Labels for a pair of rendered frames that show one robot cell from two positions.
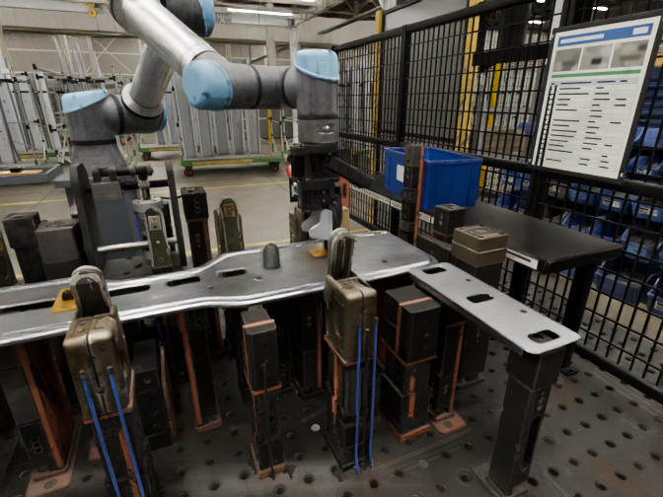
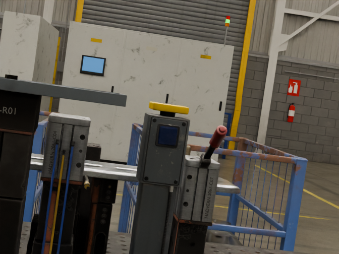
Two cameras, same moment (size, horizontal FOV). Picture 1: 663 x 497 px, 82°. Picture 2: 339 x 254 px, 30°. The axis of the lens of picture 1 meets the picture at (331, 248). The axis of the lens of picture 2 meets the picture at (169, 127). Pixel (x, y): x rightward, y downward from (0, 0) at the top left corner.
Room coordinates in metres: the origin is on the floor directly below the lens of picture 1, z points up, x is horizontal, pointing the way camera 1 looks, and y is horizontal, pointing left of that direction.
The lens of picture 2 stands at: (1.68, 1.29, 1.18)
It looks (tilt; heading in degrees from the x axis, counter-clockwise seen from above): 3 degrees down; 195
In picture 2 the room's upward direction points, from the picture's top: 8 degrees clockwise
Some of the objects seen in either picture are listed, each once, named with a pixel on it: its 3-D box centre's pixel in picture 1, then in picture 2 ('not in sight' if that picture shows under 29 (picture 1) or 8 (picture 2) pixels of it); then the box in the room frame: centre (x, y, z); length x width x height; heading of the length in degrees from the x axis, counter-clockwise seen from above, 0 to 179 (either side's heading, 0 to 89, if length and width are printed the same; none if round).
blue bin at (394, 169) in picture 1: (427, 175); not in sight; (1.16, -0.29, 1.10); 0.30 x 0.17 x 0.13; 14
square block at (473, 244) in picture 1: (470, 309); not in sight; (0.73, -0.30, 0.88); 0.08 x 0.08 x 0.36; 24
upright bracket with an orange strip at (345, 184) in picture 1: (342, 248); not in sight; (0.92, -0.03, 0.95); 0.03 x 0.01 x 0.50; 114
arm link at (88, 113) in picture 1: (91, 114); not in sight; (1.17, 0.69, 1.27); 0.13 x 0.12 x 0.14; 138
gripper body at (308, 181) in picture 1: (316, 177); not in sight; (0.73, 0.03, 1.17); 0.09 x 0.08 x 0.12; 114
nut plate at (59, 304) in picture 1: (68, 296); not in sight; (0.56, 0.43, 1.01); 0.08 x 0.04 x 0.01; 23
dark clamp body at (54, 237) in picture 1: (81, 307); not in sight; (0.72, 0.54, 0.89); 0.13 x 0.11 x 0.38; 24
